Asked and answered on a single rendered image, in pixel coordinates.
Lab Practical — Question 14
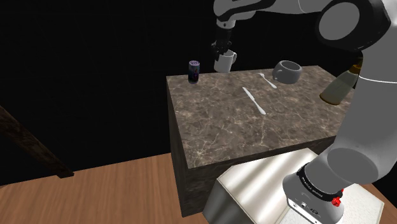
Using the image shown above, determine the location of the white mug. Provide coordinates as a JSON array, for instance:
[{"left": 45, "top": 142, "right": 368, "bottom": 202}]
[{"left": 213, "top": 50, "right": 238, "bottom": 74}]

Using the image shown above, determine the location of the purple drink can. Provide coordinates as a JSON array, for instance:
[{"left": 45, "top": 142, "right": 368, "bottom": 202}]
[{"left": 188, "top": 60, "right": 200, "bottom": 85}]

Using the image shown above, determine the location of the white spoon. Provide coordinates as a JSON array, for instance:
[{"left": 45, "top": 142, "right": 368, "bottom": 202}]
[{"left": 257, "top": 73, "right": 278, "bottom": 90}]

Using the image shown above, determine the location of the white knife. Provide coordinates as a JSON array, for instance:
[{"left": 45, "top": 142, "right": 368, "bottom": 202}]
[{"left": 242, "top": 87, "right": 267, "bottom": 116}]

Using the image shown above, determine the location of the grey wide mug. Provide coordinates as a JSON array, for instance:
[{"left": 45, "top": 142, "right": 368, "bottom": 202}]
[{"left": 272, "top": 60, "right": 303, "bottom": 85}]

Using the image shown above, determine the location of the marble top counter block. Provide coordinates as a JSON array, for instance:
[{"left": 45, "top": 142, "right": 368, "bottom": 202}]
[{"left": 165, "top": 65, "right": 356, "bottom": 218}]

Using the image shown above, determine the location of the pale bottle with brown base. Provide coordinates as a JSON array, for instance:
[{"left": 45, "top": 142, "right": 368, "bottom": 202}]
[{"left": 319, "top": 59, "right": 364, "bottom": 106}]

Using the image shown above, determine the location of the grey metal robot stand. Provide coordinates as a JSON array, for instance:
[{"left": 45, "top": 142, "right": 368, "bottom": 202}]
[{"left": 202, "top": 148, "right": 385, "bottom": 224}]

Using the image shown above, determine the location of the dark wooden beam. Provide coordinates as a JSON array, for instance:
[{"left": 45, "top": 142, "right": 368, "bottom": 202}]
[{"left": 0, "top": 105, "right": 75, "bottom": 179}]

